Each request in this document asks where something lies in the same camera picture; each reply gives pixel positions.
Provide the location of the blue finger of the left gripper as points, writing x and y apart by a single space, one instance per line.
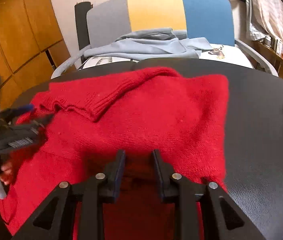
41 122
10 113

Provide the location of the cluttered wooden desk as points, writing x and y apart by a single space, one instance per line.
281 55

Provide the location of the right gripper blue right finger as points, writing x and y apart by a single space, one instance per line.
168 179

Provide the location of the light grey blue hoodie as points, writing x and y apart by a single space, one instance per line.
151 42

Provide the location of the white printed seat cushion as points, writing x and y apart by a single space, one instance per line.
219 52

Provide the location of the black leather cushion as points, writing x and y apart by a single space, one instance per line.
253 133

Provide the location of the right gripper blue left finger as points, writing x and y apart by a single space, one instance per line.
110 187

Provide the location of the grey yellow blue chair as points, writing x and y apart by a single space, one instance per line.
211 19

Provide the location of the red knit sweater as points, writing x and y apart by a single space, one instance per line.
138 112

